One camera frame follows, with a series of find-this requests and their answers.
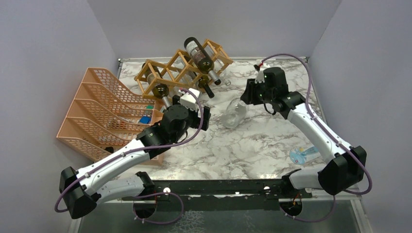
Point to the blue small object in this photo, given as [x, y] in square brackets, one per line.
[145, 120]

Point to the dark green wine bottle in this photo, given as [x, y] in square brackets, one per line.
[202, 83]

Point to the clear bottle silver cap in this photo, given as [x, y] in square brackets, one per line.
[234, 113]

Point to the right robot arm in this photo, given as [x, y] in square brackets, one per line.
[344, 162]

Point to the peach plastic file rack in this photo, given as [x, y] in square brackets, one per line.
[103, 116]

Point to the peach desk organizer tray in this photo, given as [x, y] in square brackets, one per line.
[151, 136]

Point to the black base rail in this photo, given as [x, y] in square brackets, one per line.
[224, 195]

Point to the wooden wine rack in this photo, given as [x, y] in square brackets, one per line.
[175, 71]

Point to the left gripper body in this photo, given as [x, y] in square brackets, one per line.
[194, 120]

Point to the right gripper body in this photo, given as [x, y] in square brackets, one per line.
[265, 94]

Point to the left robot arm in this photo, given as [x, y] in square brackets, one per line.
[83, 189]

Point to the blue white packaged item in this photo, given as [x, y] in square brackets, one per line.
[302, 155]

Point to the clear square glass bottle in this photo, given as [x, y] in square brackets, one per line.
[219, 67]

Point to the green wine bottle front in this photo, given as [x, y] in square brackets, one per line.
[160, 90]

